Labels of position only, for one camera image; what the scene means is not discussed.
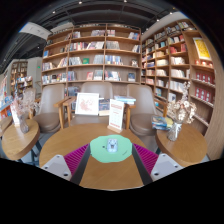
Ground low book display stand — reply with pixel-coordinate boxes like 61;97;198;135
0;76;14;122

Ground stack of colourful books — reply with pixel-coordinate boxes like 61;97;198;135
150;114;175;132

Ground distant wooden bookshelf unit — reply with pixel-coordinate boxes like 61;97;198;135
9;60;30;98

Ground ceiling spot lights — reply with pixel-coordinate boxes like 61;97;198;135
49;0;178;23

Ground stack of blue books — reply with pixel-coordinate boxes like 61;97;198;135
114;95;137;105

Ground white framed picture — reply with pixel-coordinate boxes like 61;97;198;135
74;92;100;116

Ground white ceiling panel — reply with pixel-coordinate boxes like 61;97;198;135
19;21;53;41

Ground glass vase dried flowers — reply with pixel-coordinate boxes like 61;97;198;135
165;81;198;143

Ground glass vase pink flowers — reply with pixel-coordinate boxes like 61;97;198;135
11;88;41;135

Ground beige armchair wooden arms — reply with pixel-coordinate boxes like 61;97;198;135
63;81;135;130
125;83;168;138
32;83;68;134

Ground small white sign card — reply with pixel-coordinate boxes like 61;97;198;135
9;103;21;127

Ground green blob-shaped mouse pad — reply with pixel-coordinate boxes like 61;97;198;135
89;134;134;164

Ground transparent computer mouse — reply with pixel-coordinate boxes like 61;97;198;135
106;138;119;154

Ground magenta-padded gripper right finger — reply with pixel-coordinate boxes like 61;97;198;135
131;143;184;186

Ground dark cover book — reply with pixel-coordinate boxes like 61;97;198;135
98;98;111;117

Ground tall wooden bookshelf unit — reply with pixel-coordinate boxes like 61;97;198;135
140;18;224;161

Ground white sign card wooden base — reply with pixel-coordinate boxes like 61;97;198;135
107;98;126;134

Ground round wooden side table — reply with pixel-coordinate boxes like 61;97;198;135
0;118;41;165
154;123;209;168

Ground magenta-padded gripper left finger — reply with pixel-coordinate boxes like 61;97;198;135
40;143;92;186

